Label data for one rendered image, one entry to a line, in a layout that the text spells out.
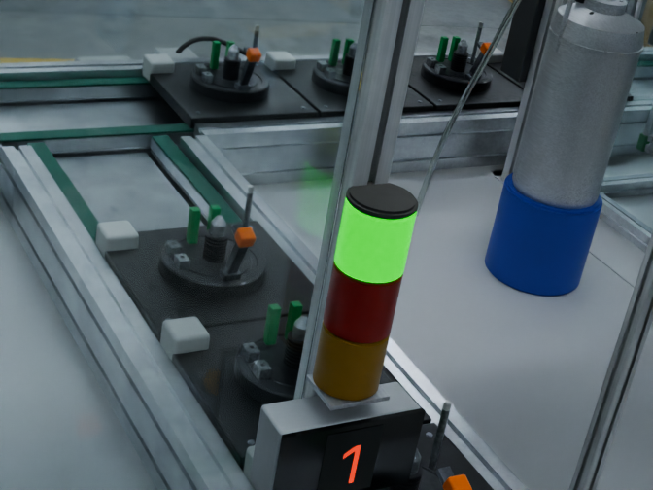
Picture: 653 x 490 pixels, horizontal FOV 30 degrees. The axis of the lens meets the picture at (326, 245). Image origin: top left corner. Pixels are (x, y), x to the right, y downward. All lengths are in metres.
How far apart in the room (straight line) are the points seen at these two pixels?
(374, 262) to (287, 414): 0.14
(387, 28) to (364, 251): 0.15
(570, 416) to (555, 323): 0.24
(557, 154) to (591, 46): 0.17
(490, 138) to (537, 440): 0.86
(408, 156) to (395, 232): 1.42
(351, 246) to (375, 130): 0.08
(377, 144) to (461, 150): 1.46
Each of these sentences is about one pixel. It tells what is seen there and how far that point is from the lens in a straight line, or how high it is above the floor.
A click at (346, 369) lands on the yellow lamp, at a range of 0.88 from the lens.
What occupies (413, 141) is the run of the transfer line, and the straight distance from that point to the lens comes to 2.23.
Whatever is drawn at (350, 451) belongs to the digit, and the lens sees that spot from 0.92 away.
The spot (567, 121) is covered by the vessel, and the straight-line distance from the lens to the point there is 1.83.
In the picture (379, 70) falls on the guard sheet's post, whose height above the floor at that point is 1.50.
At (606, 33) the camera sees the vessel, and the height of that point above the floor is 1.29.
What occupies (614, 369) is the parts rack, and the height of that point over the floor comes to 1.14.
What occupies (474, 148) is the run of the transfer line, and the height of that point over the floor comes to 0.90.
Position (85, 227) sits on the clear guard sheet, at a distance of 0.79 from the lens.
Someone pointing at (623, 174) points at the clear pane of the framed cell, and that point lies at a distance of 2.22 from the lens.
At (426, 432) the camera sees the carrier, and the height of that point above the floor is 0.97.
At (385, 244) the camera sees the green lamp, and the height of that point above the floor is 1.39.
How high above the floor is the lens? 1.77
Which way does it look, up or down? 28 degrees down
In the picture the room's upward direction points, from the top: 10 degrees clockwise
